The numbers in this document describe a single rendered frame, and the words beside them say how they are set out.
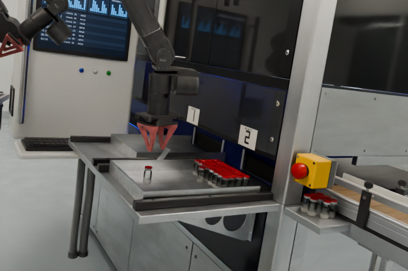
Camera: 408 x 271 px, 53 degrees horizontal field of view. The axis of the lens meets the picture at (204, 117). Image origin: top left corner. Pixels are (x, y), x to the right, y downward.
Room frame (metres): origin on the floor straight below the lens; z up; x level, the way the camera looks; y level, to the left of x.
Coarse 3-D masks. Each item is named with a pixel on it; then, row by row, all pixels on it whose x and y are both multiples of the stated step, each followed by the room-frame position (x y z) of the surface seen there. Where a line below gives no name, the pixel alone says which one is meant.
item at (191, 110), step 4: (188, 108) 1.53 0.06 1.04; (192, 108) 1.50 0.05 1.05; (196, 108) 1.48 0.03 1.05; (188, 112) 1.52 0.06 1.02; (192, 112) 1.50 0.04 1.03; (196, 112) 1.47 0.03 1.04; (188, 116) 1.52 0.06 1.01; (192, 116) 1.49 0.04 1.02; (196, 116) 1.47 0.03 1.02; (188, 120) 1.52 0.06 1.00; (192, 120) 1.49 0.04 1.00; (196, 120) 1.47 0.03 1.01; (196, 124) 1.46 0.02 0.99
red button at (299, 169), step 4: (296, 164) 0.98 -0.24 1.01; (300, 164) 0.97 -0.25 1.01; (292, 168) 0.98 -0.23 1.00; (296, 168) 0.97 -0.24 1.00; (300, 168) 0.96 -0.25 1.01; (304, 168) 0.97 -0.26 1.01; (292, 172) 0.98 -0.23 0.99; (296, 172) 0.97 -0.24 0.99; (300, 172) 0.96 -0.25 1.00; (304, 172) 0.96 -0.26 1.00; (296, 176) 0.97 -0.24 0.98; (300, 176) 0.96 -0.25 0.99; (304, 176) 0.97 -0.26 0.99
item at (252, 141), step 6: (240, 126) 1.24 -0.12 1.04; (246, 126) 1.21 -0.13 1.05; (240, 132) 1.23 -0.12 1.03; (246, 132) 1.21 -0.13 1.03; (252, 132) 1.19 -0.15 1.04; (240, 138) 1.23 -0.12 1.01; (246, 138) 1.21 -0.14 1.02; (252, 138) 1.18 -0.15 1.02; (240, 144) 1.23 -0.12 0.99; (246, 144) 1.20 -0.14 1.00; (252, 144) 1.18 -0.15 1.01
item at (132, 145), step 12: (120, 144) 1.37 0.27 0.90; (132, 144) 1.49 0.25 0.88; (144, 144) 1.52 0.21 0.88; (156, 144) 1.54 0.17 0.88; (168, 144) 1.57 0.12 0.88; (180, 144) 1.60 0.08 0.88; (132, 156) 1.27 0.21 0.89; (144, 156) 1.26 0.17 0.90; (156, 156) 1.28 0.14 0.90; (168, 156) 1.31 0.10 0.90; (180, 156) 1.33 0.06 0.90; (192, 156) 1.35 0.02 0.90; (204, 156) 1.38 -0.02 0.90; (216, 156) 1.40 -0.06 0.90
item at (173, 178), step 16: (112, 160) 1.12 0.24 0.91; (128, 160) 1.15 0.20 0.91; (144, 160) 1.17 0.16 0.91; (160, 160) 1.20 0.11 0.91; (176, 160) 1.23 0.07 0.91; (192, 160) 1.26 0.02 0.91; (128, 176) 1.00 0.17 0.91; (160, 176) 1.14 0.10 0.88; (176, 176) 1.16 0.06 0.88; (192, 176) 1.19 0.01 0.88; (128, 192) 0.98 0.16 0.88; (144, 192) 0.90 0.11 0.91; (160, 192) 0.92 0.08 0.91; (176, 192) 0.94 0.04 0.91; (192, 192) 0.97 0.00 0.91; (208, 192) 0.99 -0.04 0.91; (224, 192) 1.01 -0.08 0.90; (240, 192) 1.04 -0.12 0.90
